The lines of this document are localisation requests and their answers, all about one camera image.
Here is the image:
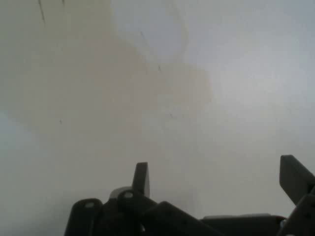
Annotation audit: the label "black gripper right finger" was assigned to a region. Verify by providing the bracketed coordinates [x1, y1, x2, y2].
[279, 154, 315, 236]

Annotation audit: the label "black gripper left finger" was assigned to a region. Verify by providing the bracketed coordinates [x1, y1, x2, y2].
[64, 161, 219, 236]

